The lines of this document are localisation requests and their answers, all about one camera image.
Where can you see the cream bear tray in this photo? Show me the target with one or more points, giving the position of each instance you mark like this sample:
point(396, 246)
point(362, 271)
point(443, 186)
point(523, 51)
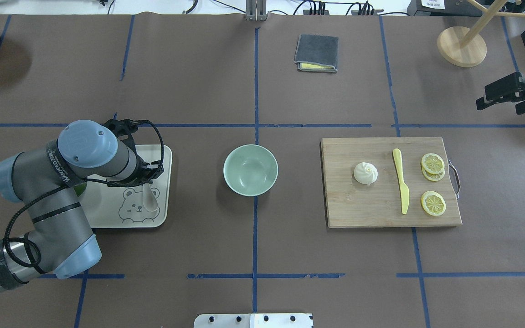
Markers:
point(117, 207)

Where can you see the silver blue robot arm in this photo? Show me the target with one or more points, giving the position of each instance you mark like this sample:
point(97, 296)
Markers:
point(51, 232)

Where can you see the grey folded cloth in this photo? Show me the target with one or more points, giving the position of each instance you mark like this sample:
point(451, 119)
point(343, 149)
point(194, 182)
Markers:
point(317, 53)

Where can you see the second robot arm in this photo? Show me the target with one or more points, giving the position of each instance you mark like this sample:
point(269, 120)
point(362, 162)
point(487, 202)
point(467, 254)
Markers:
point(510, 88)

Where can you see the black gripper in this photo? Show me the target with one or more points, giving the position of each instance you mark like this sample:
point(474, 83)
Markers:
point(142, 169)

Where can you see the white ceramic spoon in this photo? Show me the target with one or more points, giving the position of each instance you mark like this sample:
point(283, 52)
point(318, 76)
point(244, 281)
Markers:
point(150, 198)

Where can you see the lemon slice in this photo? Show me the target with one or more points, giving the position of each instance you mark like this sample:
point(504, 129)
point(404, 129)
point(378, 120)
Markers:
point(433, 177)
point(433, 203)
point(433, 163)

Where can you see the green ceramic bowl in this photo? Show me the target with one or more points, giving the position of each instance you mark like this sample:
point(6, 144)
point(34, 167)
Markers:
point(250, 170)

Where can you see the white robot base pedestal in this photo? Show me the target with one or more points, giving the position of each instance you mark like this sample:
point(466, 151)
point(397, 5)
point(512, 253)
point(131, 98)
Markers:
point(254, 320)

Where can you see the yellow plastic knife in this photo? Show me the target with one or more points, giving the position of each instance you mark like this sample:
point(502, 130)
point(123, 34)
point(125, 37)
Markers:
point(403, 187)

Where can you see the wooden mug tree stand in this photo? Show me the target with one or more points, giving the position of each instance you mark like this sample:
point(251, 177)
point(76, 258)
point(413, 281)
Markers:
point(463, 46)

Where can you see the white steamed bun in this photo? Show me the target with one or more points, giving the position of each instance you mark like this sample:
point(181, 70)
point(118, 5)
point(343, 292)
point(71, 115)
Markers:
point(365, 173)

